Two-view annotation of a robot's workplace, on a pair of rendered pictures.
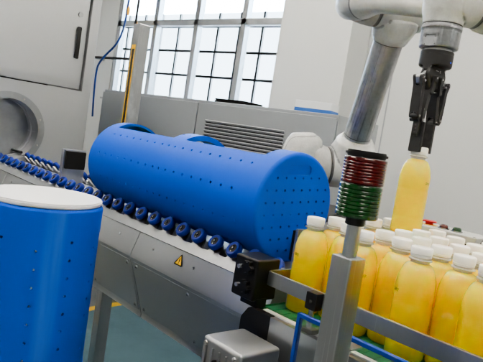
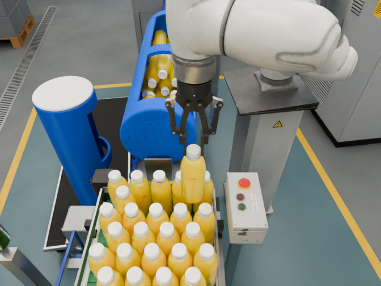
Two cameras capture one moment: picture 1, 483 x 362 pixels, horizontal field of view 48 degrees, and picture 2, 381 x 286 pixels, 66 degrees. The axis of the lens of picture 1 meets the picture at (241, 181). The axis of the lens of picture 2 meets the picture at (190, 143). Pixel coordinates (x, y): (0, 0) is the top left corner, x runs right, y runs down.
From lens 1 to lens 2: 1.32 m
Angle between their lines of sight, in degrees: 55
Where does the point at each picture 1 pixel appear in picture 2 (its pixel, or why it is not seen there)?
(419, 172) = (184, 169)
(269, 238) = (139, 153)
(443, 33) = (176, 67)
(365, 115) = not seen: hidden behind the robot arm
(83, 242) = (70, 123)
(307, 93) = not seen: outside the picture
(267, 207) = (130, 139)
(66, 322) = (77, 152)
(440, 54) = (180, 87)
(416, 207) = (186, 189)
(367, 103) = not seen: hidden behind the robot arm
